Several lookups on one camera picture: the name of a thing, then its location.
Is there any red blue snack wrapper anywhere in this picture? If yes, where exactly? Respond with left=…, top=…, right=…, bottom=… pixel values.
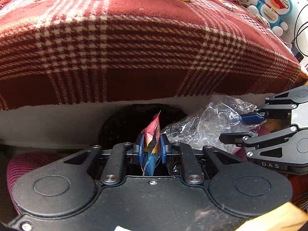
left=141, top=112, right=161, bottom=176

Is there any clear crumpled plastic bag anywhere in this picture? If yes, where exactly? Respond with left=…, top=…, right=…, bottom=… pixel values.
left=162, top=94, right=262, bottom=154

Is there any striped magenta trouser leg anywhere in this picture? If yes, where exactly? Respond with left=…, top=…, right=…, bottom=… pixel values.
left=6, top=152, right=61, bottom=215

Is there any blue Doraemon plush toy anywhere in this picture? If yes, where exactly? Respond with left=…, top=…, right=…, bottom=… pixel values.
left=249, top=0, right=293, bottom=37

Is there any red white plaid blanket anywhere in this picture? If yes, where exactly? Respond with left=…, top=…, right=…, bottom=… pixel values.
left=1, top=0, right=301, bottom=110

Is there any black cable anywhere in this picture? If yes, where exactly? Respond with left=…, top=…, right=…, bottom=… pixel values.
left=291, top=3, right=308, bottom=63

